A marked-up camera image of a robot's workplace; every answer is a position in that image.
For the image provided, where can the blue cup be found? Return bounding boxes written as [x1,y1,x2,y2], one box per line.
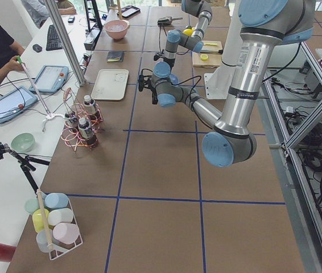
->
[45,193,68,209]

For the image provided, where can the black keyboard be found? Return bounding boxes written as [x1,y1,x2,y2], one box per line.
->
[46,24,62,51]

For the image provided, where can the blue teach pendant near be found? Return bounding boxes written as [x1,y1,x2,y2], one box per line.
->
[0,86,38,124]

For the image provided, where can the yellow plastic knife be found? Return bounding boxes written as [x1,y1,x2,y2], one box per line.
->
[203,42,218,46]

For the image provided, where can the mint green bowl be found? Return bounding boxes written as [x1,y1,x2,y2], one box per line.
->
[11,133,35,153]

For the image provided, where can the white cup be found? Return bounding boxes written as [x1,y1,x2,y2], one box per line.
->
[48,208,74,226]

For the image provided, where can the pink bowl with ice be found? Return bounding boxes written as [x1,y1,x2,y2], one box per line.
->
[104,20,130,40]

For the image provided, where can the grey yellow folded cloth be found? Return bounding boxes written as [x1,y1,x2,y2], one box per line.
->
[106,51,125,63]

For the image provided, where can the bottle with white cap left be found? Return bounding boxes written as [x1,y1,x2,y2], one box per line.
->
[84,95,97,120]

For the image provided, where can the blue teach pendant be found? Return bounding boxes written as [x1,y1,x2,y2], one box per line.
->
[0,86,38,124]
[34,65,69,94]

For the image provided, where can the blue plate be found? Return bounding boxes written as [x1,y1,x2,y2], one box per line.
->
[170,73,179,85]

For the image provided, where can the blue teach pendant far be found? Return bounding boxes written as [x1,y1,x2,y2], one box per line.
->
[34,65,69,94]

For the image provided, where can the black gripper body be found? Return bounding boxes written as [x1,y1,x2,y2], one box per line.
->
[154,51,176,68]
[138,75,158,104]

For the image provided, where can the yellow lemon round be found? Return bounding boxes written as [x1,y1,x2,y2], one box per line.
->
[183,29,193,36]

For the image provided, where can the steel scoop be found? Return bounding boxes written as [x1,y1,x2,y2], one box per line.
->
[157,16,183,26]

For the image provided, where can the yellow cup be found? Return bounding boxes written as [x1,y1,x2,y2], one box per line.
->
[32,209,44,233]

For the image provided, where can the aluminium frame post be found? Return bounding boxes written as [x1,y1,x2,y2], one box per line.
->
[44,0,86,86]

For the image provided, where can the wooden cutting board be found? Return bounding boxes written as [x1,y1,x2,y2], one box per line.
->
[192,40,223,68]

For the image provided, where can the cream bear tray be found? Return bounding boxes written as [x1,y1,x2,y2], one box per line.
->
[90,69,129,101]

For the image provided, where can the bottle with white cap lower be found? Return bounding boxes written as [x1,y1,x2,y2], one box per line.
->
[78,117,98,147]

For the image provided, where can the pink cup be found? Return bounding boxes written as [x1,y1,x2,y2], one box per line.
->
[52,223,80,245]

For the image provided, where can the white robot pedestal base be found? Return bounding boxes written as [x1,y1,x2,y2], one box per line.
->
[204,0,242,100]

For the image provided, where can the steel cylinder with black cap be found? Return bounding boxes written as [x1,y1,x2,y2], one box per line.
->
[201,49,224,54]

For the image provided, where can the white wire cup rack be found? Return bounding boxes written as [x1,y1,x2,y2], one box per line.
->
[32,190,83,260]

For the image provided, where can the black tripod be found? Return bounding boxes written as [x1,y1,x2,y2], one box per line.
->
[0,143,51,197]

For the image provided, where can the copper wire bottle rack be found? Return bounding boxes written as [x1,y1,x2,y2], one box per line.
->
[61,88,104,151]

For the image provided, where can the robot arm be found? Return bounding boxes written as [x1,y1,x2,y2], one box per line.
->
[138,1,315,167]
[154,0,212,68]

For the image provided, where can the black computer mouse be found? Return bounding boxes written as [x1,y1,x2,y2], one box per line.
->
[32,44,42,53]

